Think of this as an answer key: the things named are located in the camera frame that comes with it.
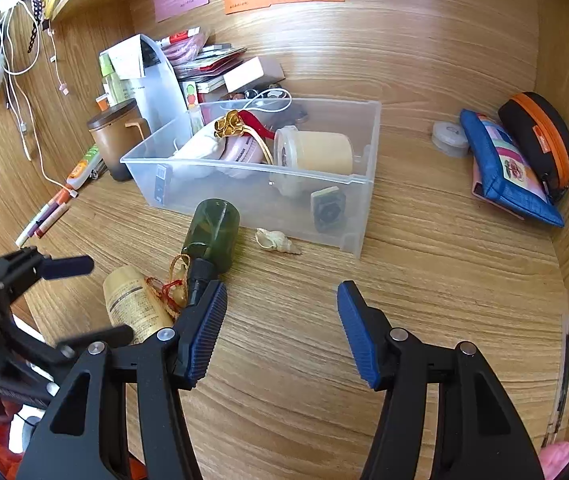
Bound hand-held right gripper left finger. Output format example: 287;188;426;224
17;280;228;480

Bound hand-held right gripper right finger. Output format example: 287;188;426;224
337;281;545;480

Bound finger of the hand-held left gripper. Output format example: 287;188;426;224
0;246;95;304
56;324;135;362

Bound dark green bottle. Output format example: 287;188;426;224
180;198;241;308

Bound black square compact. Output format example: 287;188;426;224
310;186;347;233

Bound clear plastic storage box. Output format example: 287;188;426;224
120;97;382;261

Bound pink round jar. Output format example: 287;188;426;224
222;135;270;178

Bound cream translucent jar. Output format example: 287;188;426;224
273;126;355;196

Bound red and gold ornament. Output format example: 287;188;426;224
213;108;278;166

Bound wooden desktop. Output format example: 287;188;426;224
17;50;569;480

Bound beige labelled bottle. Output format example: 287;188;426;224
103;266;175;346

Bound coloured marker pens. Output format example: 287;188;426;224
16;205;65;248

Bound red and gold knot charm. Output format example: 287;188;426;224
145;252;192;318

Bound purple marker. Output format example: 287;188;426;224
29;190;72;238

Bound orange and green sunscreen tube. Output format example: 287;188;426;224
66;144;104;191

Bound cream spiral seashell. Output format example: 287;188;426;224
256;227;302;257

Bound brown lidded mug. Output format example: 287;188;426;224
87;98;151;182

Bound green spray bottle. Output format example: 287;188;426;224
98;52;128;106

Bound translucent document folder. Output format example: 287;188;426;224
99;34;190;133

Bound fruit print carton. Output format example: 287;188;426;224
183;80;202;133

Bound white paper sheet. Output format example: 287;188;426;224
107;35;146;81

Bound small white round case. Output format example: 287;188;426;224
431;121;471;158

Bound blue zip pouch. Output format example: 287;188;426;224
459;108;565;228

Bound pink cloth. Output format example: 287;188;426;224
539;441;569;480

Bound stack of assorted packets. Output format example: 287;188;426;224
162;30;248;93

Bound small white box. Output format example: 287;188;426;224
223;56;282;93

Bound black and orange zip case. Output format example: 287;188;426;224
497;91;569;206

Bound long white charging cable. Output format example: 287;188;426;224
0;5;72;191

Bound white cable with pink plug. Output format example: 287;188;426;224
47;25;70;96

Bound brown bead bracelet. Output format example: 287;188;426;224
224;82;285;103

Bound black braided strap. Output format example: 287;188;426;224
27;0;48;53

